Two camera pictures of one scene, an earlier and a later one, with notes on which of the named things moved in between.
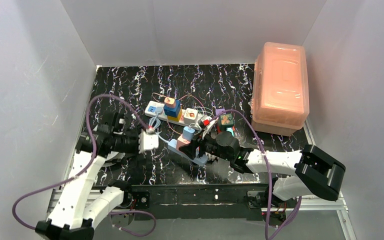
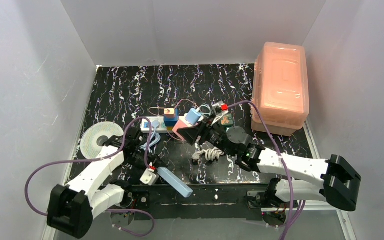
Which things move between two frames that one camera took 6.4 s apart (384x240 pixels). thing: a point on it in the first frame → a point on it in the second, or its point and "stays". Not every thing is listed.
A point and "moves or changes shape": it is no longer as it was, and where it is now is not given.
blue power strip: (202, 161) → (175, 182)
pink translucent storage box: (280, 103) stays
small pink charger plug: (170, 102) → (169, 112)
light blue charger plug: (188, 133) moves or changes shape
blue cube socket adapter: (173, 111) → (172, 120)
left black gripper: (136, 141) → (125, 140)
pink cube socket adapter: (181, 142) → (179, 124)
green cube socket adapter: (226, 120) stays
